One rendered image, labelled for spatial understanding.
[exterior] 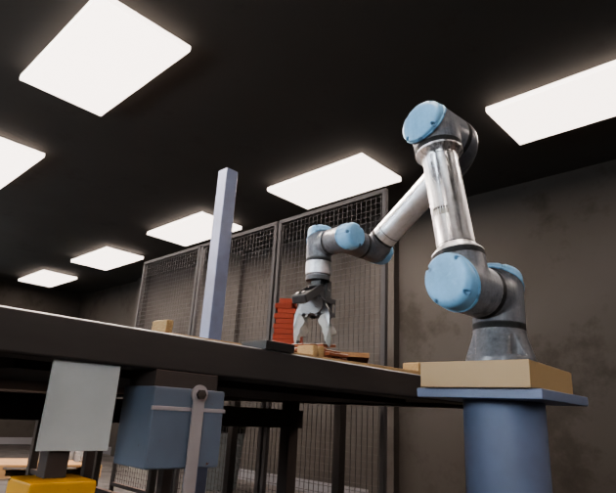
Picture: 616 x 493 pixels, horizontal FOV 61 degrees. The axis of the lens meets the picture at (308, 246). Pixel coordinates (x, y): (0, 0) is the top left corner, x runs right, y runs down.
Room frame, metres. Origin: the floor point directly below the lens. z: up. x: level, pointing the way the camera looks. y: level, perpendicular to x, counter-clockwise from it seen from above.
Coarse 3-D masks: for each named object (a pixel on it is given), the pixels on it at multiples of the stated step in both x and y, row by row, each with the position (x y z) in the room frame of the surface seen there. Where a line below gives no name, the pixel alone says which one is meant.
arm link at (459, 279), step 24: (408, 120) 1.15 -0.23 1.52; (432, 120) 1.09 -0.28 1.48; (456, 120) 1.13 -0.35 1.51; (432, 144) 1.11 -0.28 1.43; (456, 144) 1.11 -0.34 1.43; (432, 168) 1.12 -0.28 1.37; (456, 168) 1.11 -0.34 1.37; (432, 192) 1.12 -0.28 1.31; (456, 192) 1.09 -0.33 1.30; (432, 216) 1.13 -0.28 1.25; (456, 216) 1.08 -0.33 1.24; (456, 240) 1.08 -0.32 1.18; (432, 264) 1.08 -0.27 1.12; (456, 264) 1.04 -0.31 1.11; (480, 264) 1.06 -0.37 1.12; (432, 288) 1.09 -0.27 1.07; (456, 288) 1.05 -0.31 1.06; (480, 288) 1.05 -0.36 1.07; (480, 312) 1.11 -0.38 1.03
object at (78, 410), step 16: (64, 368) 0.76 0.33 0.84; (80, 368) 0.77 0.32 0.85; (96, 368) 0.79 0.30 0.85; (112, 368) 0.81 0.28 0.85; (48, 384) 0.75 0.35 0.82; (64, 384) 0.76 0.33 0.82; (80, 384) 0.78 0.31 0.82; (96, 384) 0.79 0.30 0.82; (112, 384) 0.81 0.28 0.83; (48, 400) 0.75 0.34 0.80; (64, 400) 0.76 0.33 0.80; (80, 400) 0.78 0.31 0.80; (96, 400) 0.80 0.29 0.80; (112, 400) 0.81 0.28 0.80; (48, 416) 0.75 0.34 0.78; (64, 416) 0.77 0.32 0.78; (80, 416) 0.78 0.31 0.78; (96, 416) 0.80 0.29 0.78; (112, 416) 0.82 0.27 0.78; (48, 432) 0.75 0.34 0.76; (64, 432) 0.77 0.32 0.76; (80, 432) 0.79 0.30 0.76; (96, 432) 0.80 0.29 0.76; (48, 448) 0.76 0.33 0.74; (64, 448) 0.77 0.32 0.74; (80, 448) 0.79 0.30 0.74; (96, 448) 0.80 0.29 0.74
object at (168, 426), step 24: (144, 384) 0.87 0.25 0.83; (168, 384) 0.87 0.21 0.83; (192, 384) 0.90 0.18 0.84; (216, 384) 0.93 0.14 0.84; (144, 408) 0.85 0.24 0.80; (168, 408) 0.85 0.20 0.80; (192, 408) 0.88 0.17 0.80; (216, 408) 0.92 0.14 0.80; (120, 432) 0.89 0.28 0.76; (144, 432) 0.84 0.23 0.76; (168, 432) 0.86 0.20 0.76; (192, 432) 0.88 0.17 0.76; (216, 432) 0.92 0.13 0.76; (120, 456) 0.89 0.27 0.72; (144, 456) 0.84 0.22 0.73; (168, 456) 0.86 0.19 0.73; (192, 456) 0.88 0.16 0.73; (216, 456) 0.92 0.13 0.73; (192, 480) 0.89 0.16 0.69
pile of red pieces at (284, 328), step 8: (280, 304) 2.30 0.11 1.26; (288, 304) 2.29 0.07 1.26; (296, 304) 2.41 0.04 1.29; (280, 312) 2.29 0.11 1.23; (288, 312) 2.29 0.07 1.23; (280, 320) 2.29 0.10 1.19; (288, 320) 2.29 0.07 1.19; (280, 328) 2.29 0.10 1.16; (288, 328) 2.29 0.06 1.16; (280, 336) 2.29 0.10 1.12; (288, 336) 2.28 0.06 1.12
